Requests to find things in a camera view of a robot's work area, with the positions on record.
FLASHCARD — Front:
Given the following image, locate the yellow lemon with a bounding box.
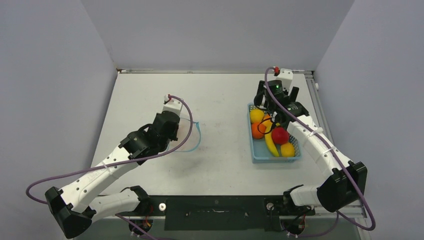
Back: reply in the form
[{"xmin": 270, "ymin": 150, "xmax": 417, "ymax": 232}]
[{"xmin": 249, "ymin": 108, "xmax": 265, "ymax": 124}]

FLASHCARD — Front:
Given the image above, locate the red apple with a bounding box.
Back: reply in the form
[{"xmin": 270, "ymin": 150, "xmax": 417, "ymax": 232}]
[{"xmin": 271, "ymin": 127, "xmax": 290, "ymax": 145}]

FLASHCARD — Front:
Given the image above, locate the clear zip top bag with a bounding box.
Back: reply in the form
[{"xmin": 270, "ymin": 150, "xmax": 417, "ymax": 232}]
[{"xmin": 166, "ymin": 118, "xmax": 202, "ymax": 153}]

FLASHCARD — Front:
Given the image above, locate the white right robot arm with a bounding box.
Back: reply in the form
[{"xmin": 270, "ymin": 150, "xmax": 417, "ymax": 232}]
[{"xmin": 253, "ymin": 79, "xmax": 368, "ymax": 214}]

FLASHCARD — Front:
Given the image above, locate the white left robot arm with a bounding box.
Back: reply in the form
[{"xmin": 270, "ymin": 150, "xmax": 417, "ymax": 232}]
[{"xmin": 45, "ymin": 110, "xmax": 180, "ymax": 239}]

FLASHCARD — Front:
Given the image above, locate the yellow banana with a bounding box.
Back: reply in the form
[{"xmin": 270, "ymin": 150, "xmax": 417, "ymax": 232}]
[{"xmin": 264, "ymin": 125, "xmax": 280, "ymax": 157}]

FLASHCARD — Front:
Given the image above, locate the orange fruit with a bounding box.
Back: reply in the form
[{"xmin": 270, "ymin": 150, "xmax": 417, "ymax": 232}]
[{"xmin": 251, "ymin": 122, "xmax": 267, "ymax": 140}]

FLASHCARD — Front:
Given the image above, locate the small yellow fruit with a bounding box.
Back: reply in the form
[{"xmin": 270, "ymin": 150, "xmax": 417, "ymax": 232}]
[{"xmin": 280, "ymin": 142, "xmax": 296, "ymax": 158}]

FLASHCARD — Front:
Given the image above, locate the light blue plastic basket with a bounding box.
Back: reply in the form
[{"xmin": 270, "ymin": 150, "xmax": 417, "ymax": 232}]
[{"xmin": 247, "ymin": 103, "xmax": 302, "ymax": 164}]

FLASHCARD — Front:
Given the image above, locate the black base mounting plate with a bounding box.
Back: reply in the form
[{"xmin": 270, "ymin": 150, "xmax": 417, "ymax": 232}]
[{"xmin": 122, "ymin": 195, "xmax": 316, "ymax": 231}]

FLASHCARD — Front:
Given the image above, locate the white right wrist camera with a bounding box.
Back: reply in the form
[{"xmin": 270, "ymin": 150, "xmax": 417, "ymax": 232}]
[{"xmin": 275, "ymin": 68, "xmax": 294, "ymax": 91}]

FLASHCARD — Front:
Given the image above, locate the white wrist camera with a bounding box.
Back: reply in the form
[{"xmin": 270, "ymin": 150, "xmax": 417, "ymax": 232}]
[
  {"xmin": 162, "ymin": 94, "xmax": 183, "ymax": 116},
  {"xmin": 275, "ymin": 68, "xmax": 294, "ymax": 91}
]

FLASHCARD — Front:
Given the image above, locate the aluminium right frame rail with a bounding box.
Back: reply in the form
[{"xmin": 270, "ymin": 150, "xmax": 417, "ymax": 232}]
[{"xmin": 304, "ymin": 71, "xmax": 334, "ymax": 143}]

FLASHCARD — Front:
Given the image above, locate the aluminium frame rail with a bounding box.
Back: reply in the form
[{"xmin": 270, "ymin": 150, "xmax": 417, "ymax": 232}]
[
  {"xmin": 67, "ymin": 195, "xmax": 367, "ymax": 220},
  {"xmin": 304, "ymin": 71, "xmax": 334, "ymax": 143}
]

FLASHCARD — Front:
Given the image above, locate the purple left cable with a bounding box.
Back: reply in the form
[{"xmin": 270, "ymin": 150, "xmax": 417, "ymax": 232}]
[{"xmin": 25, "ymin": 94, "xmax": 194, "ymax": 240}]

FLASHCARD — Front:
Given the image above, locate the purple cable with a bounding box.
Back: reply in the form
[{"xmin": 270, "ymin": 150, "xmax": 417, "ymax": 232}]
[
  {"xmin": 264, "ymin": 66, "xmax": 377, "ymax": 232},
  {"xmin": 25, "ymin": 94, "xmax": 194, "ymax": 240}
]

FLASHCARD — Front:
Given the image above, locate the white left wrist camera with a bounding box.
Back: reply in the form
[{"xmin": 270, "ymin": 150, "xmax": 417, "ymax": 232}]
[{"xmin": 162, "ymin": 94, "xmax": 183, "ymax": 116}]

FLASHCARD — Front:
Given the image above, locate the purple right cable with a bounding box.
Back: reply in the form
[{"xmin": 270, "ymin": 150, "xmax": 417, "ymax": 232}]
[{"xmin": 264, "ymin": 66, "xmax": 377, "ymax": 232}]

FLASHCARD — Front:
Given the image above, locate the aluminium front frame rail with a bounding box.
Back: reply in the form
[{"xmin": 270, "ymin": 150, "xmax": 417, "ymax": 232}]
[{"xmin": 67, "ymin": 195, "xmax": 367, "ymax": 220}]

